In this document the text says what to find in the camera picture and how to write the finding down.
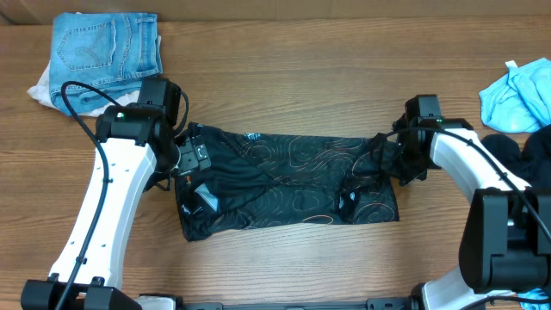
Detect plain black garment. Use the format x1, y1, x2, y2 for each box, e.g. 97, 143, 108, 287
481, 125, 550, 189

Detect light blue t-shirt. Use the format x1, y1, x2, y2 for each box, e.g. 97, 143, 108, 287
479, 58, 550, 133

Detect folded blue denim jeans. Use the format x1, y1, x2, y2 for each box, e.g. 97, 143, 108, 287
49, 13, 163, 115

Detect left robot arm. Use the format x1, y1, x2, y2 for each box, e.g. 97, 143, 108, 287
21, 77, 211, 310

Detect black orange-patterned cycling jersey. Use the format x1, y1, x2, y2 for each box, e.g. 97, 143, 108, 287
175, 123, 399, 241

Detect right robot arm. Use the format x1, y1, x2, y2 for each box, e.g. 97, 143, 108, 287
367, 95, 550, 310

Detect folded white cloth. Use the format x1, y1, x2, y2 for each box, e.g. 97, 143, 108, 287
27, 35, 163, 117

